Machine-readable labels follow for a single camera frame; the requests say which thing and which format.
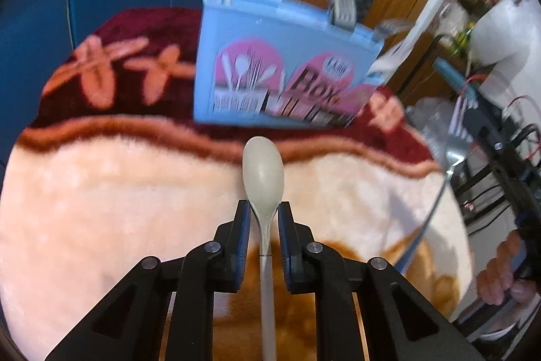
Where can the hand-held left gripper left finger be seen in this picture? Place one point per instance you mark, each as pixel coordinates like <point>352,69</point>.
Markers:
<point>243,242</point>

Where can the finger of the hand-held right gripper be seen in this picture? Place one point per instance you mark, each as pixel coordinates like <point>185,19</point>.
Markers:
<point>490,137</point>

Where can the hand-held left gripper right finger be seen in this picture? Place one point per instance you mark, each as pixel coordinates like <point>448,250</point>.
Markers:
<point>285,247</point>

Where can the metal fork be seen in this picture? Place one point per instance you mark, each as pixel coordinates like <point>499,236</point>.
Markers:
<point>455,151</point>
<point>345,8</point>

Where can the beige spoon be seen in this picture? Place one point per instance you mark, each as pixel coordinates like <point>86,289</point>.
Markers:
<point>263,170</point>

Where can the white fork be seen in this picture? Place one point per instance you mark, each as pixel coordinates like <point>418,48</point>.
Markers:
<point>391,56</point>

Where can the blue utensil box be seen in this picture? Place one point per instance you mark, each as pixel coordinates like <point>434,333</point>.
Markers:
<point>262,48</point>

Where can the person's right hand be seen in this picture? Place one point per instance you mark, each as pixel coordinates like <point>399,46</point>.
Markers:
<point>494,276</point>

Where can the clear plastic bag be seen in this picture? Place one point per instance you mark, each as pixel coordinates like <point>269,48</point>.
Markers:
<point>431,120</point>

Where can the teal striped tube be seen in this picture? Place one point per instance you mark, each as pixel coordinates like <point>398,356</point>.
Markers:
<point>450,73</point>

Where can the white appliance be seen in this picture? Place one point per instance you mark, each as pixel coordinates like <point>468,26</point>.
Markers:
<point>507,31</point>

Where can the floral plush blanket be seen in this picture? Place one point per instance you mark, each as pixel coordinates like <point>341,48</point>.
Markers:
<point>126,192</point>

